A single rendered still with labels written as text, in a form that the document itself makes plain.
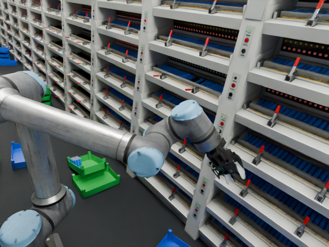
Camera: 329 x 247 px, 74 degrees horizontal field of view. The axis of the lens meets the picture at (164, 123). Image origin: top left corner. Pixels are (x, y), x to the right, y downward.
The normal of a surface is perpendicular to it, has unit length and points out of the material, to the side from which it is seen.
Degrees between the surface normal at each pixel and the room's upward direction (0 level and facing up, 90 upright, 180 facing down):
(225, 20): 108
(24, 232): 7
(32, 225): 7
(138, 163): 91
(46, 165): 83
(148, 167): 91
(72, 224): 0
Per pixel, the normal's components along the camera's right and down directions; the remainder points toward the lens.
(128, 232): 0.15, -0.89
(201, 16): -0.75, 0.45
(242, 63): -0.73, 0.18
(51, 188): 0.79, 0.26
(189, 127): -0.17, 0.54
